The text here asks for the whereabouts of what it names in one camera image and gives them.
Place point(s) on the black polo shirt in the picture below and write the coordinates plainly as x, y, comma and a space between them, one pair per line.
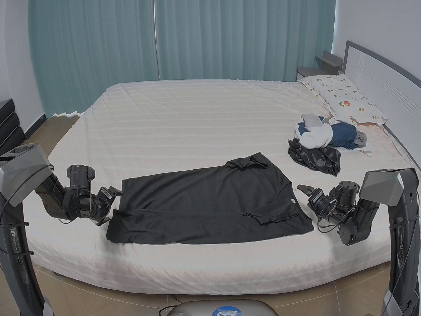
204, 202

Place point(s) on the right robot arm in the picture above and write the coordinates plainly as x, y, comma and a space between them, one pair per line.
381, 186

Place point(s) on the pile of clothes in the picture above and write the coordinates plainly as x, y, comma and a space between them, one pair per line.
317, 137

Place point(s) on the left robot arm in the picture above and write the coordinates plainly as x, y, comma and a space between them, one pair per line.
29, 170

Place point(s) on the white printed pillow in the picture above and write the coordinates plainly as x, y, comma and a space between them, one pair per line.
345, 99

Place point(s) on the bed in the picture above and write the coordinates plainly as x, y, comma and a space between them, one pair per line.
190, 123

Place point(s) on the grey bedside table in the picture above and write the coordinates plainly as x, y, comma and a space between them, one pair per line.
330, 59

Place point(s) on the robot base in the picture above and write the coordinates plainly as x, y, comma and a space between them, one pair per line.
197, 309

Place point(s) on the blue-green curtain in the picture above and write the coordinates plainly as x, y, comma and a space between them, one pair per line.
243, 31
92, 44

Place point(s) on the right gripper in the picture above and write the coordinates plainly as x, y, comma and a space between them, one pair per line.
320, 201

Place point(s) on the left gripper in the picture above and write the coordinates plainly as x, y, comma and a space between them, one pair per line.
102, 204

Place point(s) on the black chest of drawers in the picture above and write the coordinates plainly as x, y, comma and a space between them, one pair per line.
9, 127

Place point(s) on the black shiny garment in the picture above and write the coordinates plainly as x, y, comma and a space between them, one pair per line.
315, 160

